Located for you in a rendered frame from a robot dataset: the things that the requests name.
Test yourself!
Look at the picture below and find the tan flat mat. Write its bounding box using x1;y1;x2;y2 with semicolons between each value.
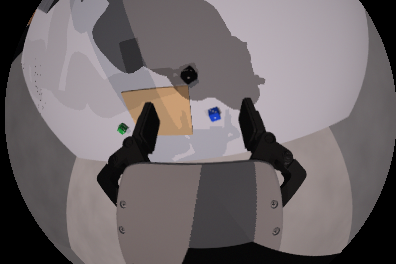
121;85;193;135

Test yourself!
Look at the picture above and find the black die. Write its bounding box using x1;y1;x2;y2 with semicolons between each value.
180;65;197;84

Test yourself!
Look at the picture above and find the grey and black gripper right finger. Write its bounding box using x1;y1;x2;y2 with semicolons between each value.
238;98;307;207

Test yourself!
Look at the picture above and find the green die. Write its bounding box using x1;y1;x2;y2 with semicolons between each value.
117;123;128;135

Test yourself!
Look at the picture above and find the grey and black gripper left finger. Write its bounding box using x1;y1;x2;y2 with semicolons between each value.
97;102;160;207

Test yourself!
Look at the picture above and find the blue die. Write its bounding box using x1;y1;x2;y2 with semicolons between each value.
208;107;221;122

